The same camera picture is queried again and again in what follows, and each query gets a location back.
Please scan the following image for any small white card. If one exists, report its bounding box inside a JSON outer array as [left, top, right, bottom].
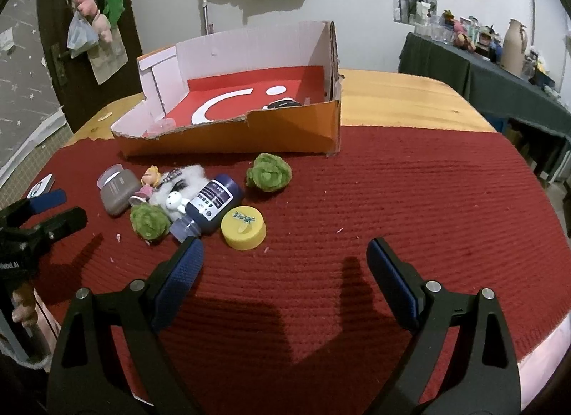
[[27, 175, 55, 198]]

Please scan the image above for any blonde girl figurine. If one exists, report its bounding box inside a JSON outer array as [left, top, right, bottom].
[[129, 165, 162, 208]]

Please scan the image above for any grey eye shadow case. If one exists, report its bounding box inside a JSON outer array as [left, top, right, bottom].
[[97, 169, 142, 217]]

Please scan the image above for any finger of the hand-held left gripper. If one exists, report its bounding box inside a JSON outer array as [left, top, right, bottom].
[[26, 206, 89, 259], [0, 189, 67, 229]]

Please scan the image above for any dark green table cloth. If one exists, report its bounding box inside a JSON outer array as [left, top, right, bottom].
[[398, 31, 571, 139]]

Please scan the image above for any green plush toy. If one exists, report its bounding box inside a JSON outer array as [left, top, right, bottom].
[[105, 0, 126, 27]]

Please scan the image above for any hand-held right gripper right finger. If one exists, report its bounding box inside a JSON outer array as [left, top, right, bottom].
[[366, 237, 520, 415]]

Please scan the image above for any beige thermos jug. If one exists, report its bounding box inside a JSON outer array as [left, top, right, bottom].
[[499, 19, 529, 77]]

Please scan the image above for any red knitted mat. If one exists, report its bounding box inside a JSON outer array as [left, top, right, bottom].
[[18, 125, 571, 402]]

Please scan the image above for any orange and white cardboard box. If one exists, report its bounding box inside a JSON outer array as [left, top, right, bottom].
[[111, 20, 343, 159]]

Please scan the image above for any group of glass cups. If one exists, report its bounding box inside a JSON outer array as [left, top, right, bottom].
[[415, 22, 447, 43]]

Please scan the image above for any row of small desk ornaments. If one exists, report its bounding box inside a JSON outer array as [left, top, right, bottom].
[[441, 9, 500, 59]]

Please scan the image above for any door handle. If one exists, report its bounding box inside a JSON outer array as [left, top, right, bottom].
[[51, 45, 72, 86]]

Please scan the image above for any yellow round lid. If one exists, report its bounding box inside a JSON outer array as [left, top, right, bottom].
[[221, 205, 267, 250]]

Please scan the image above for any dark blue bottle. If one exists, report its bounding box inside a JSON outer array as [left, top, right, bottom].
[[170, 175, 245, 242]]

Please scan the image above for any person's left hand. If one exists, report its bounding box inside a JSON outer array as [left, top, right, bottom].
[[11, 282, 40, 327]]

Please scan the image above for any small white figurine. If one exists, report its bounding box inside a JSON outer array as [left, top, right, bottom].
[[166, 191, 188, 213]]

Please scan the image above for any dark brown door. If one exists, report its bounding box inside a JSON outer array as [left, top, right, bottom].
[[36, 0, 143, 130]]

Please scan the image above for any black round case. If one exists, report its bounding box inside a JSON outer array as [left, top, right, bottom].
[[264, 97, 304, 110]]

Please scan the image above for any white fluffy keychain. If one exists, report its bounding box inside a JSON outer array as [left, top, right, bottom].
[[154, 168, 210, 208]]

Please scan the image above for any beige paper bag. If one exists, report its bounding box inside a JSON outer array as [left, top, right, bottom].
[[87, 27, 130, 85]]

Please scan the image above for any person's left forearm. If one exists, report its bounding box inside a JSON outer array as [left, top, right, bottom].
[[0, 339, 52, 415]]

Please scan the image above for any clear plastic bag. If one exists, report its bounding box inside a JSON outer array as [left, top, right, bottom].
[[67, 11, 100, 59]]

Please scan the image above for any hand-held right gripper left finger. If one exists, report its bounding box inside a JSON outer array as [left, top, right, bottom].
[[47, 237, 206, 415]]

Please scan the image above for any pink plush toy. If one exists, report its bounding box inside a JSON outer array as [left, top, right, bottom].
[[74, 0, 111, 43]]

